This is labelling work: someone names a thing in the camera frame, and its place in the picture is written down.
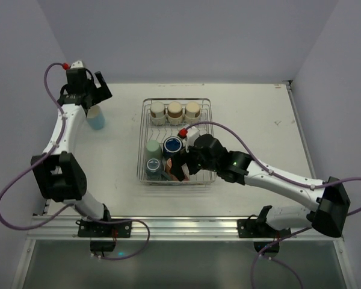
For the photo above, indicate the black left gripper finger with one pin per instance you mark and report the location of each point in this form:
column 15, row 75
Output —
column 101, row 94
column 100, row 80

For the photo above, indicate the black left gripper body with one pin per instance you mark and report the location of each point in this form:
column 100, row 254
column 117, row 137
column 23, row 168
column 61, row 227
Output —
column 100, row 91

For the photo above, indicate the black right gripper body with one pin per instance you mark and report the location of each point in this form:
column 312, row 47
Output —
column 186, row 159

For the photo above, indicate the salmon pink mug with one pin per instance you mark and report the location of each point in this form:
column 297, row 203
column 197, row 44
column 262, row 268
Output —
column 168, row 166

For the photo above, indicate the dark blue patterned mug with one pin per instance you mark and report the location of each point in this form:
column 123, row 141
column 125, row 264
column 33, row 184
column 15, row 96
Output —
column 171, row 146

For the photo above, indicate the grey teal mug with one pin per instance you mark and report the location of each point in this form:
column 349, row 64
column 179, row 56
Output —
column 155, row 171

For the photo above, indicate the light green cup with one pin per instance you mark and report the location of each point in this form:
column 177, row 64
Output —
column 153, row 150

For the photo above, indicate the light blue mug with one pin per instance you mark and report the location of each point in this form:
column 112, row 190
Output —
column 95, row 118

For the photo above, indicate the cream brown cup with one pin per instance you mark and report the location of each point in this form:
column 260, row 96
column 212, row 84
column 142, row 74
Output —
column 192, row 112

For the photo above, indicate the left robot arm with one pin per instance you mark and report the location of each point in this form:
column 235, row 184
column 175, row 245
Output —
column 57, row 172

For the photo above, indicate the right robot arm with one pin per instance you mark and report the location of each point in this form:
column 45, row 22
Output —
column 322, row 206

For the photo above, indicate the tan brown cup middle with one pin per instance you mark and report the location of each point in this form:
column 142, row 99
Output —
column 175, row 113

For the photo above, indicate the white brown cup left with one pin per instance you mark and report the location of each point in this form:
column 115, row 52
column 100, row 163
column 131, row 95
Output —
column 157, row 113

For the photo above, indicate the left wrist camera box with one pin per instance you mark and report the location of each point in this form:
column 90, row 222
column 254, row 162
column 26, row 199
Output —
column 78, row 65

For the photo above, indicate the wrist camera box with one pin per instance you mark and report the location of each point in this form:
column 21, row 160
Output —
column 192, row 135
column 78, row 65

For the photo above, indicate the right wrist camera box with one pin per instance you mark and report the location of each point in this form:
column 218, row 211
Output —
column 192, row 135

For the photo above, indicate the silver wire dish rack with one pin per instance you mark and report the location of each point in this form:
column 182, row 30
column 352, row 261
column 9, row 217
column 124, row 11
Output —
column 167, row 132

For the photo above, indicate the aluminium mounting rail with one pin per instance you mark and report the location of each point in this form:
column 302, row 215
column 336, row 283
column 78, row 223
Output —
column 161, row 229

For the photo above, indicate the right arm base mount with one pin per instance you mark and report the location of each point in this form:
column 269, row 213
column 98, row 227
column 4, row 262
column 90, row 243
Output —
column 255, row 227

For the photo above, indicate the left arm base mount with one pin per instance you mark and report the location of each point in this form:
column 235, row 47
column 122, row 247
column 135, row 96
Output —
column 103, row 237

